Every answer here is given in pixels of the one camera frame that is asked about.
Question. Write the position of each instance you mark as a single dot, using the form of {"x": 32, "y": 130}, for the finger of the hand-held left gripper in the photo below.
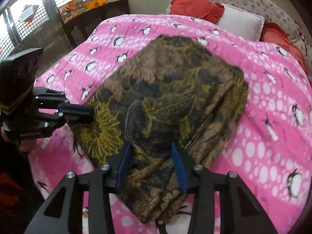
{"x": 78, "y": 119}
{"x": 75, "y": 109}

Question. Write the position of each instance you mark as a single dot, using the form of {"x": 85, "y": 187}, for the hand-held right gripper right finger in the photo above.
{"x": 180, "y": 168}

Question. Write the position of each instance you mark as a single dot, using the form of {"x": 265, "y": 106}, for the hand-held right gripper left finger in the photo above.
{"x": 124, "y": 165}

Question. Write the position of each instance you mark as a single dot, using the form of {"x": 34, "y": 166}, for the brown navy floral shirt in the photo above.
{"x": 170, "y": 90}

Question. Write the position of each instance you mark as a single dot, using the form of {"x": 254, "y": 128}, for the person's left hand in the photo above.
{"x": 26, "y": 146}

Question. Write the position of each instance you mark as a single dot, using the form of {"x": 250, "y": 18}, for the metal window grille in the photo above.
{"x": 26, "y": 31}

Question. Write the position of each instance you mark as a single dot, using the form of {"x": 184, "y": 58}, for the white paper sign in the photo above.
{"x": 28, "y": 13}

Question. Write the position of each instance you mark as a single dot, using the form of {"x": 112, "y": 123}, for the pink penguin print blanket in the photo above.
{"x": 256, "y": 126}

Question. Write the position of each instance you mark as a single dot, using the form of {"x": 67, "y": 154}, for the brown cardboard box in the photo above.
{"x": 70, "y": 8}

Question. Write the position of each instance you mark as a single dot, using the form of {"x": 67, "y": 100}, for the dark wooden table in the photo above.
{"x": 97, "y": 17}

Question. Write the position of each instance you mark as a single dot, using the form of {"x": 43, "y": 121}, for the orange plastic basin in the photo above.
{"x": 96, "y": 4}

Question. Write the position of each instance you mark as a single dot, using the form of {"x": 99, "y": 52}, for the red heart pillow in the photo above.
{"x": 195, "y": 4}
{"x": 275, "y": 36}

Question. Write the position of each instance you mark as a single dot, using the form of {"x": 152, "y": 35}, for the white pillow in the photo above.
{"x": 243, "y": 22}

